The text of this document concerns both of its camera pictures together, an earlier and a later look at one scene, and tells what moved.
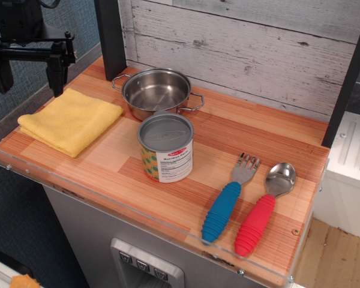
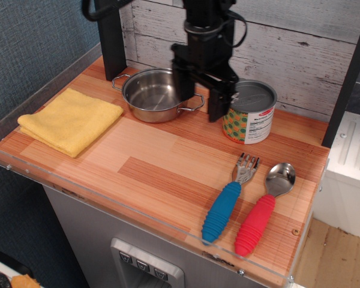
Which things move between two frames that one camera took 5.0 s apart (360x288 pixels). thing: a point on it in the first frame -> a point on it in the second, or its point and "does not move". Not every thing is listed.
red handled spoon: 280,179 does not move
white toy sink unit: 345,198 does not move
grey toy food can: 166,143 -> 249,119
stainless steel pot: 150,90 does not move
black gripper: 21,35 -> 209,53
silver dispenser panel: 135,267 does not move
